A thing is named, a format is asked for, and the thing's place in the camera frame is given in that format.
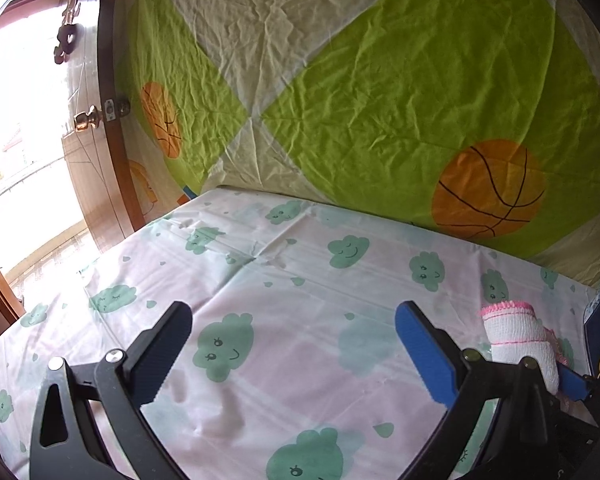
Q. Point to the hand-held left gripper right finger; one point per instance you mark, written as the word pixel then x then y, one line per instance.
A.
pixel 425 355

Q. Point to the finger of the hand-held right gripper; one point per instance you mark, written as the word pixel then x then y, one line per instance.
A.
pixel 572 385

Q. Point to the brown wooden door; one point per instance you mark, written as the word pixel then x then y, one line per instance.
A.
pixel 105 185

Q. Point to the brass door knob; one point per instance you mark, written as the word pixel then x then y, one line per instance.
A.
pixel 87 119

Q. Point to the green cream basketball print quilt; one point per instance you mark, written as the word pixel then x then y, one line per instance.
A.
pixel 380 85

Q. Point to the dark wall hook ornament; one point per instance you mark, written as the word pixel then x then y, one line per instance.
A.
pixel 67 30

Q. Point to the white pink knitted sock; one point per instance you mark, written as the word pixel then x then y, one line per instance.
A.
pixel 515 335

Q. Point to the cloud print bedsheet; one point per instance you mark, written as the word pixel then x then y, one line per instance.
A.
pixel 290 310

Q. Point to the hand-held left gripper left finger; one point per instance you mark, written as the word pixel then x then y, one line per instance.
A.
pixel 155 360

